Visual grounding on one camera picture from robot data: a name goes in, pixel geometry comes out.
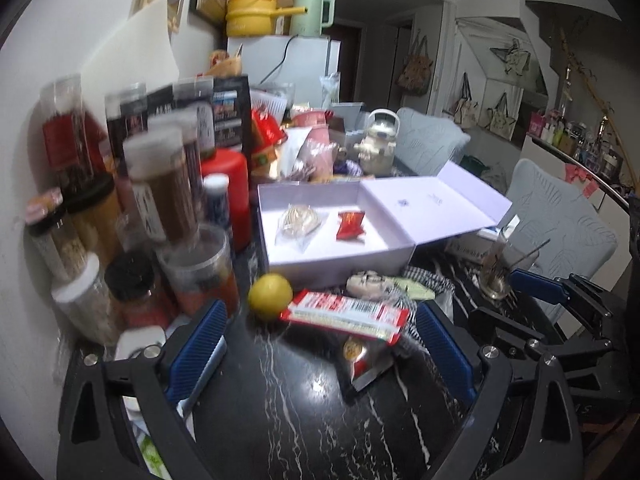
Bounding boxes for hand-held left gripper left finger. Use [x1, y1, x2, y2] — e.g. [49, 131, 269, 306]
[56, 299, 230, 480]

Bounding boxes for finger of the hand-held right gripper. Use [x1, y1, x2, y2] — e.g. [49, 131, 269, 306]
[509, 268, 617, 320]
[467, 306, 614, 369]

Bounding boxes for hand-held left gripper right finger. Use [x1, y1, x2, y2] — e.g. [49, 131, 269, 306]
[415, 302, 586, 480]

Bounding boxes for black white checkered packet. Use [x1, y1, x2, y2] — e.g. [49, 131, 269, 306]
[392, 266, 457, 356]

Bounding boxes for small red silver snack packet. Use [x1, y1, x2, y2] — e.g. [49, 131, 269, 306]
[342, 336, 401, 393]

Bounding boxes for long red white snack packet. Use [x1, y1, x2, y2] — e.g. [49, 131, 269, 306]
[279, 290, 412, 347]

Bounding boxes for lavender gift box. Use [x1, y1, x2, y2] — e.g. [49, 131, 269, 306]
[256, 161, 514, 291]

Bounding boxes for metal spoon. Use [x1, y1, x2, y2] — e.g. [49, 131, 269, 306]
[510, 239, 552, 267]

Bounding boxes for glass mug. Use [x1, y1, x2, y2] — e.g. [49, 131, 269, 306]
[477, 232, 541, 303]

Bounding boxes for white electronic device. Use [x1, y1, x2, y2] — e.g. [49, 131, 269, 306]
[115, 326, 167, 361]

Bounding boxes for grey cushioned chair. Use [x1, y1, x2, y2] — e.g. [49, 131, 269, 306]
[395, 107, 472, 176]
[492, 159, 619, 321]

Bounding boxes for green packet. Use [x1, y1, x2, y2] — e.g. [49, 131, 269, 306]
[395, 280, 435, 301]

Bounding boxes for white blue carton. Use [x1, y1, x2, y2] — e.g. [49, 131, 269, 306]
[445, 227, 501, 261]

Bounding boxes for plastic cup with orange contents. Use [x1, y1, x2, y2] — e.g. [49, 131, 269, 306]
[157, 224, 241, 318]

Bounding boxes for yellow lemon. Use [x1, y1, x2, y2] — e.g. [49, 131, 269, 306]
[248, 273, 294, 321]

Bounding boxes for black lidded red jar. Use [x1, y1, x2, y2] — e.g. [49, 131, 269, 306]
[105, 252, 176, 331]

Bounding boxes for white lidded jar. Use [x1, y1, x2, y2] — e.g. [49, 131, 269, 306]
[51, 252, 123, 346]

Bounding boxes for blue patterned tube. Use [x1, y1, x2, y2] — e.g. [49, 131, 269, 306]
[202, 173, 236, 241]

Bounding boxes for row of bottles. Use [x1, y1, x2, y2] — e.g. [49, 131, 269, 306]
[530, 107, 626, 181]

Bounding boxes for clear bag with round cookie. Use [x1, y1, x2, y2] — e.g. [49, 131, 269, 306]
[276, 204, 328, 251]

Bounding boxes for black lidded yellow jar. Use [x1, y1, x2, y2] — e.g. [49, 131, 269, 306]
[65, 175, 123, 266]

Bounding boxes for tall jar of brown powder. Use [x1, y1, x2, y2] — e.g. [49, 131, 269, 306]
[122, 127, 201, 246]

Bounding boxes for red canister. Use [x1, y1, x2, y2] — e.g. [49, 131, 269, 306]
[200, 149, 252, 253]

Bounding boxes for white tote bag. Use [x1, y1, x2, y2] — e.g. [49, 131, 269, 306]
[480, 85, 524, 141]
[452, 72, 481, 128]

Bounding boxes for orange lidded jar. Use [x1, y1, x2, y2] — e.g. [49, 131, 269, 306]
[25, 187, 88, 281]

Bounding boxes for white teapot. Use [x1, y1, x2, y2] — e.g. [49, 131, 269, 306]
[354, 108, 402, 177]

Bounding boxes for red snack bags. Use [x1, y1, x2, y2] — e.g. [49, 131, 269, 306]
[250, 108, 289, 171]

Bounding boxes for pink cup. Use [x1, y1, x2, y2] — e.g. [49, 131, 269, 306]
[292, 109, 331, 128]
[299, 127, 337, 181]

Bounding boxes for black printed pouch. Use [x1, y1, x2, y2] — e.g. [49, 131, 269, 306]
[210, 75, 252, 151]

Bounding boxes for brown patterned tote bag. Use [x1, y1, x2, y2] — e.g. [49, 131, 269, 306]
[397, 35, 434, 96]

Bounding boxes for dark labelled jar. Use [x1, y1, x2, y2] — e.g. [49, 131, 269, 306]
[105, 82, 151, 161]
[172, 77, 216, 161]

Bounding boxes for grey box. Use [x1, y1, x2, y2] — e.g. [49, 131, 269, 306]
[330, 101, 366, 127]

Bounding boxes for tall jar with red contents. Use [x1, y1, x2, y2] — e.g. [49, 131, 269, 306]
[40, 74, 108, 191]

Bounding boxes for clear plastic bag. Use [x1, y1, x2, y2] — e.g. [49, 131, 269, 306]
[320, 72, 342, 106]

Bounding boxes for woven straw fan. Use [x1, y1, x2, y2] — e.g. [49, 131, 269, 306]
[207, 49, 246, 79]

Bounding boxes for white fridge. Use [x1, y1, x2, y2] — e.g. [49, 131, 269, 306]
[227, 35, 342, 111]

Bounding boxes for white board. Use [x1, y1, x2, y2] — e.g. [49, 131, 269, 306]
[82, 0, 181, 106]

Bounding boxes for yellow pot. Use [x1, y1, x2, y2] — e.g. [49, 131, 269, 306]
[225, 0, 307, 38]

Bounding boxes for green electric kettle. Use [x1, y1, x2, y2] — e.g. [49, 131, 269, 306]
[290, 0, 336, 38]

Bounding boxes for black power cable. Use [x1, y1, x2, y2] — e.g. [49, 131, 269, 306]
[259, 35, 301, 87]

